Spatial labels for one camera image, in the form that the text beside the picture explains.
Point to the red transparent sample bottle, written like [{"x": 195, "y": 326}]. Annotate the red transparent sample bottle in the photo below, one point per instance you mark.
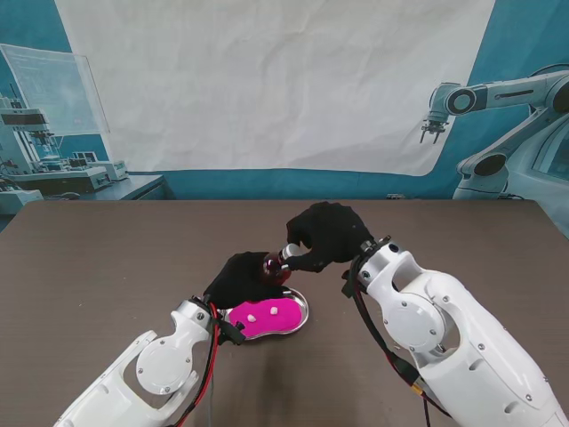
[{"x": 275, "y": 276}]

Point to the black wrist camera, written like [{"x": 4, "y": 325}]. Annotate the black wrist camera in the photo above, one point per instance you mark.
[
  {"x": 347, "y": 287},
  {"x": 231, "y": 333}
]

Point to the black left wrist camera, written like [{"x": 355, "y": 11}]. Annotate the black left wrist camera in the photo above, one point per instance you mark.
[{"x": 231, "y": 333}]

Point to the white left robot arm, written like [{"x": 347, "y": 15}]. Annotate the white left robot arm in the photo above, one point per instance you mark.
[{"x": 164, "y": 360}]

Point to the white wrinkled backdrop sheet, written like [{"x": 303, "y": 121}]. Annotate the white wrinkled backdrop sheet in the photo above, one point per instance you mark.
[{"x": 266, "y": 89}]

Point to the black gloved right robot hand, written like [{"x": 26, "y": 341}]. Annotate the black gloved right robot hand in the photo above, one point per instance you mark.
[{"x": 338, "y": 231}]

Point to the magenta tray liner pad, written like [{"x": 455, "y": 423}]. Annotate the magenta tray liner pad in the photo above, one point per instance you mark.
[{"x": 284, "y": 320}]

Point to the blue lab print banner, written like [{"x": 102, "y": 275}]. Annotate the blue lab print banner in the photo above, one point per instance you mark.
[{"x": 26, "y": 26}]

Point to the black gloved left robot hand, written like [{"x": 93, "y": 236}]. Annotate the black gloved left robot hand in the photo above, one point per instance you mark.
[{"x": 235, "y": 280}]

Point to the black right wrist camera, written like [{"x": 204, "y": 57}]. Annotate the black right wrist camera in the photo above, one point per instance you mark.
[{"x": 347, "y": 287}]

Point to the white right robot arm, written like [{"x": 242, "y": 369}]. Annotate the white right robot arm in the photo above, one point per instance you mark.
[{"x": 422, "y": 320}]

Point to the white round bottle cap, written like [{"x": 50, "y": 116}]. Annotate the white round bottle cap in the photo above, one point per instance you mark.
[{"x": 291, "y": 250}]

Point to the steel kidney-shaped tray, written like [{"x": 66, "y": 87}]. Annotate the steel kidney-shaped tray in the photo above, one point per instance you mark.
[{"x": 303, "y": 307}]

